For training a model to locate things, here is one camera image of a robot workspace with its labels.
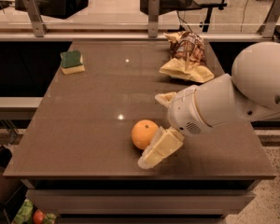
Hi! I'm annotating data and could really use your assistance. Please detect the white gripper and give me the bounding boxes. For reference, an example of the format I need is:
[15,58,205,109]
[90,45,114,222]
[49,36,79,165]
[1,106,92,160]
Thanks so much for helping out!
[137,85,212,169]

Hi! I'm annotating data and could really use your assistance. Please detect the orange fruit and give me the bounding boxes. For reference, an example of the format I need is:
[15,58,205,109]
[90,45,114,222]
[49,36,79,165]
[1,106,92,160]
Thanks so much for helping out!
[131,119,159,150]

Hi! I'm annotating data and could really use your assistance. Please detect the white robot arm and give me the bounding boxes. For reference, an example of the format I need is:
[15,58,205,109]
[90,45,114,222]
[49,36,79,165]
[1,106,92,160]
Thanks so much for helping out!
[138,42,280,169]

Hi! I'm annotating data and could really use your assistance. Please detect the green and yellow sponge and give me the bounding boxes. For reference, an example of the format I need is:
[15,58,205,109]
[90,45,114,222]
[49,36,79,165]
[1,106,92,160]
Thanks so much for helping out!
[61,50,85,75]

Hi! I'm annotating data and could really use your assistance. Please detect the brown and yellow chip bag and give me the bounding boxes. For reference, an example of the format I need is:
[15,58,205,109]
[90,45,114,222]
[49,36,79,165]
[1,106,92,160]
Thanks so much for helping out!
[160,31,215,83]

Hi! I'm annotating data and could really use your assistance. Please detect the small green item on floor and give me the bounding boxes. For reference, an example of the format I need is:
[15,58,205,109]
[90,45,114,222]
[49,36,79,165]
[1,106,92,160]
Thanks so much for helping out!
[42,214,56,224]

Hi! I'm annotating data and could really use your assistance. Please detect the red tomato toy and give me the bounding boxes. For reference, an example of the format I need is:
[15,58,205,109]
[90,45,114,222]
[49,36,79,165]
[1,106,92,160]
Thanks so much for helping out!
[33,209,45,224]

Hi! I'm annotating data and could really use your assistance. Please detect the green packet on floor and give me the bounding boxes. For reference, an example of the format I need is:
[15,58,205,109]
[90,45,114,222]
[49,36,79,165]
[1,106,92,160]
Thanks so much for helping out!
[11,199,34,224]

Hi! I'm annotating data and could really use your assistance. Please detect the middle metal bracket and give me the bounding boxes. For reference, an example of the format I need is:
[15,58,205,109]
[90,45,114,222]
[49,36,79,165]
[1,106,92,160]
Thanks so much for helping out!
[148,0,160,37]

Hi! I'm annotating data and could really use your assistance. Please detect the metal bracket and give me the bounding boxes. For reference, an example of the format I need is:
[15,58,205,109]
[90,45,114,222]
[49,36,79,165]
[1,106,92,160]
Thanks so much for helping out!
[148,0,160,37]
[22,0,48,37]
[258,0,280,38]

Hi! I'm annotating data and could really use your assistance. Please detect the right metal bracket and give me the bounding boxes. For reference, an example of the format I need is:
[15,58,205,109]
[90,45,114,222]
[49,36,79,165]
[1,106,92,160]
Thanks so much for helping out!
[258,0,280,38]

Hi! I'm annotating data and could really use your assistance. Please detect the left metal bracket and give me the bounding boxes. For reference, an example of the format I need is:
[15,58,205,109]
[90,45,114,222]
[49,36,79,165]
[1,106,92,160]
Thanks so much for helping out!
[22,0,48,37]

